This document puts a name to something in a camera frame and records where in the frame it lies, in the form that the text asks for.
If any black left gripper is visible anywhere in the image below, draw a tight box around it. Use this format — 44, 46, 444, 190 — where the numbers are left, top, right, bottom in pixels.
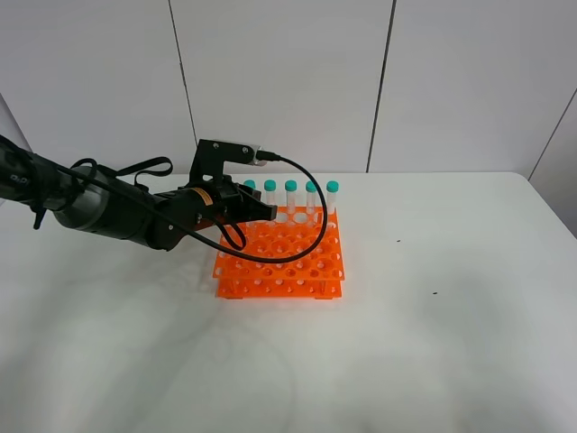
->
153, 181, 278, 250

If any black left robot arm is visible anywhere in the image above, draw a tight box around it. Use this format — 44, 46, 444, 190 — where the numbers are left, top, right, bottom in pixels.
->
1, 138, 277, 251

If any row tube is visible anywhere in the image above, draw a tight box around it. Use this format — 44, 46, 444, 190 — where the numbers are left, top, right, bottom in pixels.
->
243, 180, 256, 193
285, 180, 298, 215
264, 180, 277, 206
326, 180, 339, 215
306, 180, 317, 216

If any orange test tube rack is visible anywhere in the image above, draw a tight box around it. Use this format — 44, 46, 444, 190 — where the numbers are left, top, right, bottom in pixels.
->
213, 206, 345, 299

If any black left camera cable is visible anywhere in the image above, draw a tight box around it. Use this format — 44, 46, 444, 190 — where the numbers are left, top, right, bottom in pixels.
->
58, 151, 329, 264

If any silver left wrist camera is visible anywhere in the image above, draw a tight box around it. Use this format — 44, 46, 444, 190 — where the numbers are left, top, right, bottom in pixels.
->
187, 139, 265, 187

